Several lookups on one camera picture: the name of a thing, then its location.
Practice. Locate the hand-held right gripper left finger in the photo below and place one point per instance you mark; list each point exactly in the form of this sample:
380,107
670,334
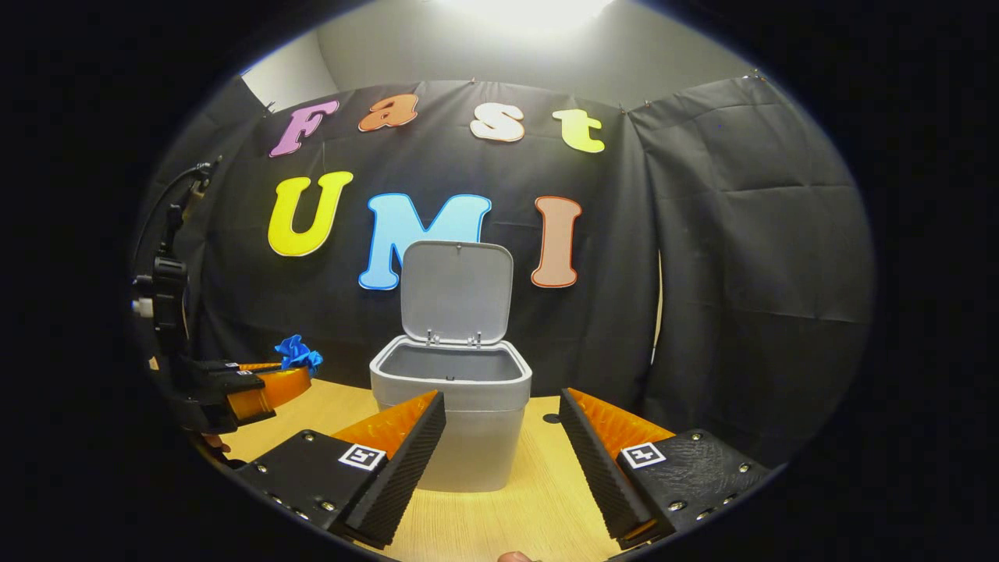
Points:
406,468

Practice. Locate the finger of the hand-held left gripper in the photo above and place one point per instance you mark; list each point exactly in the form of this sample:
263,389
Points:
273,388
226,365

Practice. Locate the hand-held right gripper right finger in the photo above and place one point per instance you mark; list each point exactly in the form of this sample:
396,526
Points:
597,468

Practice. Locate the blue paper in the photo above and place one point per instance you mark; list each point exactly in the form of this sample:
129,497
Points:
298,355

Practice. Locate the grey desktop garbage bin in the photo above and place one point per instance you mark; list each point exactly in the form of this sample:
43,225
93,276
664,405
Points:
468,445

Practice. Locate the wooden desktop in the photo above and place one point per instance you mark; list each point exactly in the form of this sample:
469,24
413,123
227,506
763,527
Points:
531,507

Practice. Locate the long ceiling light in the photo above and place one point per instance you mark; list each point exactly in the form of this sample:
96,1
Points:
531,9

